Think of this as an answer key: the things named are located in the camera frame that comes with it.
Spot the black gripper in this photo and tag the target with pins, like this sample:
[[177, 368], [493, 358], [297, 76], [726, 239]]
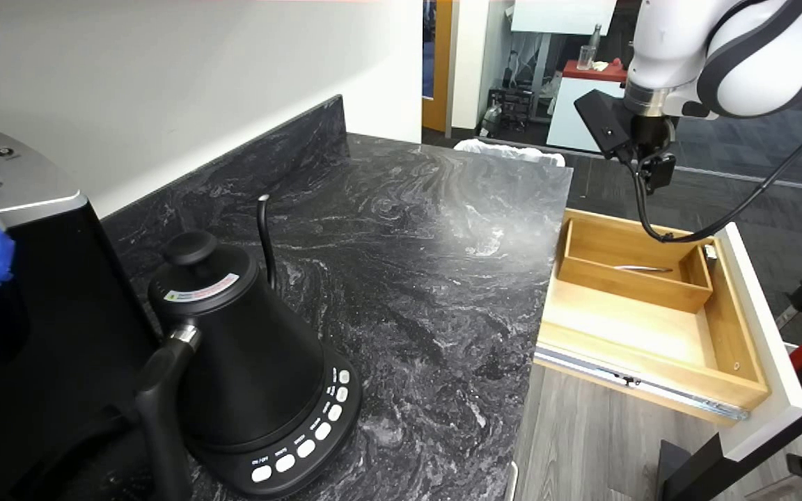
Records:
[[653, 140]]

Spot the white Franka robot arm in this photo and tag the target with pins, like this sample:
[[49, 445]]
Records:
[[744, 58]]

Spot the wooden drawer divider insert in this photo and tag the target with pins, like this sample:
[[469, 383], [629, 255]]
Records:
[[634, 279]]

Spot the wooden drawer with white front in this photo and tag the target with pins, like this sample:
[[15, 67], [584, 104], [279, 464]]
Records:
[[660, 344]]

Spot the white cabinet with red top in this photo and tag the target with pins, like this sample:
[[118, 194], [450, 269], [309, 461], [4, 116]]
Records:
[[584, 108]]

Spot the trash bin with white liner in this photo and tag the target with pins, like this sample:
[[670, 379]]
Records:
[[503, 152]]

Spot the black kettle base with buttons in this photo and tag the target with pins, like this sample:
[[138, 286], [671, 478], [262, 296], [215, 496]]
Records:
[[306, 446]]

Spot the black gooseneck kettle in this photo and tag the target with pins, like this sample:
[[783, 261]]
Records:
[[234, 362]]

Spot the black and silver coffee machine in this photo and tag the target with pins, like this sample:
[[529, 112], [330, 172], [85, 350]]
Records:
[[39, 351]]

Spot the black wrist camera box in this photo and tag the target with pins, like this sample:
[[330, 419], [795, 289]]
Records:
[[604, 124]]

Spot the wooden door frame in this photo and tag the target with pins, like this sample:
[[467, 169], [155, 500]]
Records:
[[437, 66]]

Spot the black metal stand frame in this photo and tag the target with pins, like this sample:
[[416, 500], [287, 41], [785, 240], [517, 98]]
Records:
[[765, 436]]

